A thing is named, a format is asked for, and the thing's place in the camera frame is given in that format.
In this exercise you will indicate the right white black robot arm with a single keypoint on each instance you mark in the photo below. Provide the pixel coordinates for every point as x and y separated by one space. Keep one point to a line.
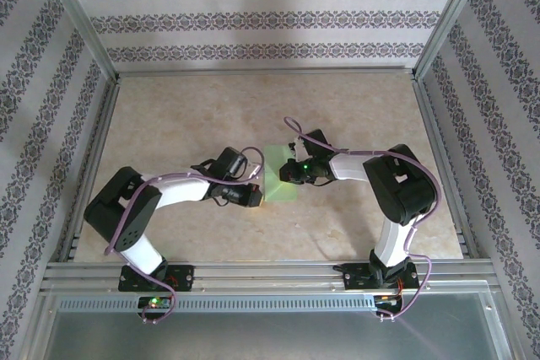
392 246

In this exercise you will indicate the aluminium mounting rail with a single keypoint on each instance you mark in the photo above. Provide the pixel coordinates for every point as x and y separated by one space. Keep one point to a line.
270 275

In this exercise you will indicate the aluminium cross rail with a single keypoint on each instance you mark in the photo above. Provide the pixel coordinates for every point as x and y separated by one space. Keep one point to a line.
270 70

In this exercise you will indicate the small circuit board green light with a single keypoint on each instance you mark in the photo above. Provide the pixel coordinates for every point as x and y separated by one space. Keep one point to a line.
155 302

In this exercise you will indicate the grey metal sheet panel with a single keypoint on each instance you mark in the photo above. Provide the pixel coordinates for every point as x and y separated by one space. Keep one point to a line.
270 334

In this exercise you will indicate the aluminium frame post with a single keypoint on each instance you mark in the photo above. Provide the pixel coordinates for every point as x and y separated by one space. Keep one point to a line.
82 23
446 23

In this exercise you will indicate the aluminium side rail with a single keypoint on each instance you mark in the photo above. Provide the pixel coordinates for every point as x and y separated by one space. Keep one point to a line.
92 145
445 166

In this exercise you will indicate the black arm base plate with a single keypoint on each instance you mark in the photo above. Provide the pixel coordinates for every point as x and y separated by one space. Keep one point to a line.
183 277
358 277

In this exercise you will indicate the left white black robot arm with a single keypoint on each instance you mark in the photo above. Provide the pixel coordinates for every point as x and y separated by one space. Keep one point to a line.
181 191

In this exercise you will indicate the light green paper sheet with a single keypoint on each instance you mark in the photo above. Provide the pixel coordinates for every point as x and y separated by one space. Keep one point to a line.
278 193

